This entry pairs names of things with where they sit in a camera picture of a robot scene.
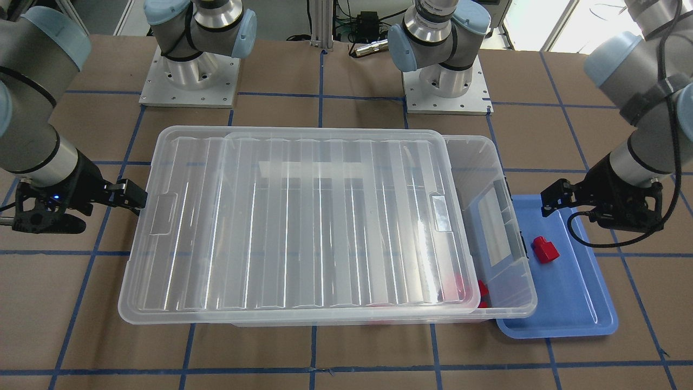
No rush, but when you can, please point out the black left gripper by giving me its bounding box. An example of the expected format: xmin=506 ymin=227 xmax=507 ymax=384
xmin=540 ymin=156 xmax=663 ymax=233

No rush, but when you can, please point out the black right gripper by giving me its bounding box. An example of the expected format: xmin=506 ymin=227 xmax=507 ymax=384
xmin=11 ymin=152 xmax=148 ymax=234

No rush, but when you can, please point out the clear plastic box lid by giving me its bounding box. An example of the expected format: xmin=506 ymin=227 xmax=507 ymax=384
xmin=119 ymin=126 xmax=481 ymax=326

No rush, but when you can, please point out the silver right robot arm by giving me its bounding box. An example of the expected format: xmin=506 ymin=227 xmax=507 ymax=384
xmin=1 ymin=1 xmax=258 ymax=234

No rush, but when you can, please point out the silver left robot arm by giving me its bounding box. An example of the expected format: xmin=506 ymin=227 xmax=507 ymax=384
xmin=388 ymin=1 xmax=691 ymax=233

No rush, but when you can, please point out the blue plastic tray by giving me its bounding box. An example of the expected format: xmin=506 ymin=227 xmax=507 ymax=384
xmin=463 ymin=191 xmax=619 ymax=339

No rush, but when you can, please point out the clear plastic storage box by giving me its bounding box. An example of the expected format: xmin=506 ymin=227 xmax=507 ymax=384
xmin=208 ymin=130 xmax=537 ymax=326

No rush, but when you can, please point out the black power adapter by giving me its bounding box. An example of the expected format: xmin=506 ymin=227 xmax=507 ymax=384
xmin=356 ymin=11 xmax=380 ymax=41

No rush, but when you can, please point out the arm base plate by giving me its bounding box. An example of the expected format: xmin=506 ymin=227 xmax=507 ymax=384
xmin=402 ymin=57 xmax=494 ymax=115
xmin=139 ymin=48 xmax=241 ymax=108

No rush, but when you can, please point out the aluminium frame post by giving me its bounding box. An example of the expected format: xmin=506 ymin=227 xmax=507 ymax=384
xmin=307 ymin=1 xmax=336 ymax=51

